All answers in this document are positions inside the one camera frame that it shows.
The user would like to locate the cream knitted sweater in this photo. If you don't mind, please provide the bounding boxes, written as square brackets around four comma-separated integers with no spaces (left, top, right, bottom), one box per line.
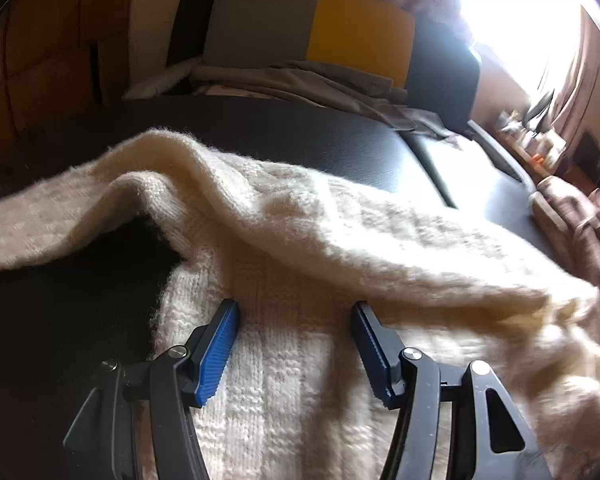
[0,130,600,479]

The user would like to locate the pink brown clothes pile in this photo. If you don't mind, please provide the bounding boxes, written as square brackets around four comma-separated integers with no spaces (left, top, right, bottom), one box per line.
[531,176,600,290]

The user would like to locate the cluttered side shelf items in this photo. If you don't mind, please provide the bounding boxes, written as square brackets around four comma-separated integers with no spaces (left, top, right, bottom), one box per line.
[496,91,566,171]

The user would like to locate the pink curtain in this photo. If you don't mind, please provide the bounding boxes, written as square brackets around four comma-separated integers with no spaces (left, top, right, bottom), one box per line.
[550,10,600,188]

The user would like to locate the grey blanket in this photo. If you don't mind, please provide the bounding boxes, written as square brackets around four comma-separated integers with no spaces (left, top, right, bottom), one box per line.
[123,58,454,140]

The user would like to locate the grey yellow black cushion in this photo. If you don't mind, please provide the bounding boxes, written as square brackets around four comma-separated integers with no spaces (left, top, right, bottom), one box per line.
[166,0,480,131]

